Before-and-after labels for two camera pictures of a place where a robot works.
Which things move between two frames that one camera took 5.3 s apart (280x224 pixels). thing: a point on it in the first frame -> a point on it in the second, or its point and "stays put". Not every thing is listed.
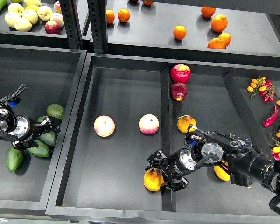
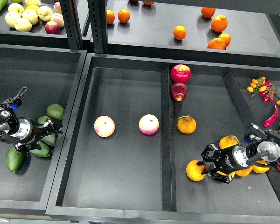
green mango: (42, 151) stays put
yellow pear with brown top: (153, 178) -> (193, 171)
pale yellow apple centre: (31, 15) stays put
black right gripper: (180, 163) -> (226, 160)
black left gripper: (24, 131) stays put
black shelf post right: (97, 12) stays put
